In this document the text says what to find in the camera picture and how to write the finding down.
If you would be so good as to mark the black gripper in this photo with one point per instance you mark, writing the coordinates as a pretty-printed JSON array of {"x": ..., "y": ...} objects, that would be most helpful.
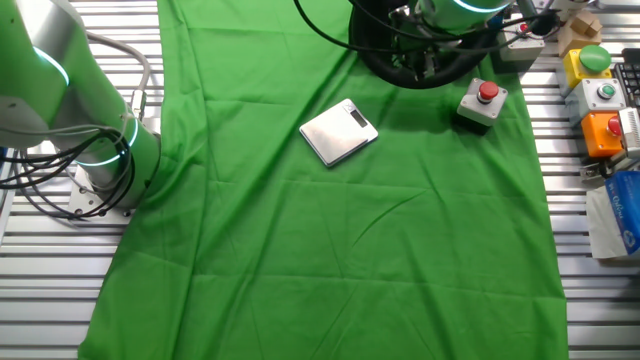
[{"x": 420, "y": 54}]

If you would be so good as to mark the black steering wheel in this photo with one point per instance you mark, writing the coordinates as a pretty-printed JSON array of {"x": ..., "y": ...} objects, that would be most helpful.
[{"x": 400, "y": 79}]

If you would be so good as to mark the grey box red mushroom button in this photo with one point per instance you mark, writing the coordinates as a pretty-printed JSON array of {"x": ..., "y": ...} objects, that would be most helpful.
[{"x": 472, "y": 109}]

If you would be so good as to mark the grey box small red button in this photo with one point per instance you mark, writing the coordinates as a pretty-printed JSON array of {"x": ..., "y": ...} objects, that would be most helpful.
[{"x": 522, "y": 51}]

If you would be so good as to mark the silver digital scale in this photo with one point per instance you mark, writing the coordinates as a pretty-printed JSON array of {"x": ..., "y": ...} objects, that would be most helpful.
[{"x": 332, "y": 135}]

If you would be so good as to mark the yellow box green mushroom button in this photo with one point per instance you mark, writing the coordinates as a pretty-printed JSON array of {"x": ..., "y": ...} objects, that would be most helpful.
[{"x": 572, "y": 67}]

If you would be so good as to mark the wooden block puzzle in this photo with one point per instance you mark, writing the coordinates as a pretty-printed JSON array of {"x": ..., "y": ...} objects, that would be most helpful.
[{"x": 580, "y": 31}]

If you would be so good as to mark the grey box green button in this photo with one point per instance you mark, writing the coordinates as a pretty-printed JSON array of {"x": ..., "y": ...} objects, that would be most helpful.
[{"x": 590, "y": 102}]

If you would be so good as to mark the orange box red button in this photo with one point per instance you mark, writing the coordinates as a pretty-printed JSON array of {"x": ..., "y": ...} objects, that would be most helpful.
[{"x": 595, "y": 136}]

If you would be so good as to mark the black keyboard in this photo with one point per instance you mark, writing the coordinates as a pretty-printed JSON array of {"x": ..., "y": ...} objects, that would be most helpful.
[{"x": 630, "y": 75}]

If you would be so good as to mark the green cloth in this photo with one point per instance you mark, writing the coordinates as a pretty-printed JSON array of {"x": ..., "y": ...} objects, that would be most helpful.
[{"x": 300, "y": 250}]

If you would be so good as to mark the blue white tissue pack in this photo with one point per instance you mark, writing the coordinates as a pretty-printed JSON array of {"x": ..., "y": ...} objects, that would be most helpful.
[{"x": 625, "y": 210}]

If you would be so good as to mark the wrist camera with silver bracket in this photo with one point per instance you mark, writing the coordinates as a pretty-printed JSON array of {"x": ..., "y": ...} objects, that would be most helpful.
[{"x": 545, "y": 22}]

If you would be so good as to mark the silver ribbed camera module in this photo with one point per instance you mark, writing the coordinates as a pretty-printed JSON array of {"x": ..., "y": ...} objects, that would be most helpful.
[{"x": 631, "y": 131}]

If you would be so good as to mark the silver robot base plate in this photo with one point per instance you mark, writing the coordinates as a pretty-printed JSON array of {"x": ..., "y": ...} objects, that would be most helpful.
[{"x": 82, "y": 197}]

